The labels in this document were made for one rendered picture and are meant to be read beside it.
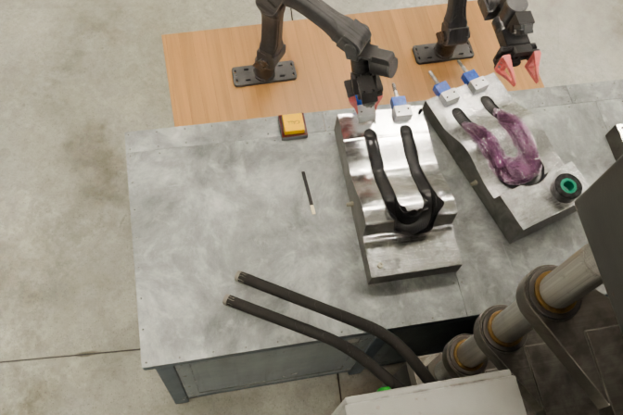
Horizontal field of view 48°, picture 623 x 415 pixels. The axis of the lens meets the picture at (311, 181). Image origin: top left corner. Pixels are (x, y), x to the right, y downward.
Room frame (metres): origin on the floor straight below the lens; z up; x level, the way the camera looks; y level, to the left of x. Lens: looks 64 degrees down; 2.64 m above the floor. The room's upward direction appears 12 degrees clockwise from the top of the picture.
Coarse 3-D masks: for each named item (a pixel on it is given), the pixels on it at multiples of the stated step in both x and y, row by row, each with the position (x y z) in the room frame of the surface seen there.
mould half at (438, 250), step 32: (352, 128) 1.07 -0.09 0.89; (384, 128) 1.09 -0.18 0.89; (416, 128) 1.11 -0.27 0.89; (352, 160) 0.96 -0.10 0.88; (384, 160) 0.98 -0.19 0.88; (352, 192) 0.87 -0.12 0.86; (416, 192) 0.88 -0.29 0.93; (448, 192) 0.90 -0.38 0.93; (384, 224) 0.77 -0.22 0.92; (448, 224) 0.83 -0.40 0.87; (384, 256) 0.70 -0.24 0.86; (416, 256) 0.72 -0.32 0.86; (448, 256) 0.74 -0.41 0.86
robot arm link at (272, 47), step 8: (280, 8) 1.23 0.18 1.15; (264, 16) 1.22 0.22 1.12; (272, 16) 1.21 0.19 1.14; (280, 16) 1.23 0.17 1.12; (264, 24) 1.23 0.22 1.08; (272, 24) 1.22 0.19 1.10; (280, 24) 1.23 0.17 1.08; (264, 32) 1.22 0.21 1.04; (272, 32) 1.22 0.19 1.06; (280, 32) 1.24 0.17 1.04; (264, 40) 1.22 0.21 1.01; (272, 40) 1.22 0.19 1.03; (280, 40) 1.24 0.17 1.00; (264, 48) 1.22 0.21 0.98; (272, 48) 1.21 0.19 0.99; (280, 48) 1.24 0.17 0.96; (264, 56) 1.21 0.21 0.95; (272, 56) 1.21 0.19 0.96; (280, 56) 1.24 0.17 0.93; (272, 64) 1.21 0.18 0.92
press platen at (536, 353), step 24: (480, 336) 0.41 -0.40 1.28; (528, 336) 0.43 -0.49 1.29; (504, 360) 0.37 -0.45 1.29; (528, 360) 0.38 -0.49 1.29; (552, 360) 0.39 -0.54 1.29; (528, 384) 0.33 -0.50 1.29; (552, 384) 0.34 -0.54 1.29; (576, 384) 0.35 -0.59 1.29; (552, 408) 0.30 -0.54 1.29; (576, 408) 0.31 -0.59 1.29
